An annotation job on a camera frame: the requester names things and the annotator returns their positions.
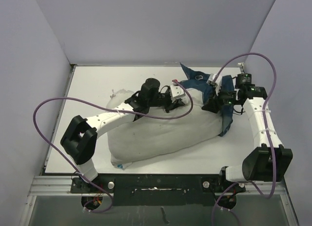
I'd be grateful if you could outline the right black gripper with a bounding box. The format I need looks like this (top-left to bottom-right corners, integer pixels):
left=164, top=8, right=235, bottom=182
left=202, top=84, right=240, bottom=113

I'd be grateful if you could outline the dark blue embroidered pillowcase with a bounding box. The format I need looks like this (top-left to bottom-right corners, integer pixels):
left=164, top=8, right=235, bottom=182
left=180, top=63, right=234, bottom=137

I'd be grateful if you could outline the white pillow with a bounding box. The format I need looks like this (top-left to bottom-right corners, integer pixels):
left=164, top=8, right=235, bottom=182
left=107, top=88, right=222, bottom=169

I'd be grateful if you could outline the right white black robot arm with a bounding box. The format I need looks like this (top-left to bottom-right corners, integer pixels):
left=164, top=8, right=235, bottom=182
left=202, top=73, right=293, bottom=191

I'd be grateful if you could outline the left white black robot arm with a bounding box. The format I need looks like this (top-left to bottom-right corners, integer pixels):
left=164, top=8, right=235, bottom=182
left=60, top=78, right=186, bottom=192

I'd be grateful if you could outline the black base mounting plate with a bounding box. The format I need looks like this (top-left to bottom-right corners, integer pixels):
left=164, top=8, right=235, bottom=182
left=70, top=174, right=246, bottom=206

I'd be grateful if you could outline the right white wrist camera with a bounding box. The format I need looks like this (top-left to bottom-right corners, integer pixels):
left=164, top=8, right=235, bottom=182
left=207, top=74, right=222, bottom=95

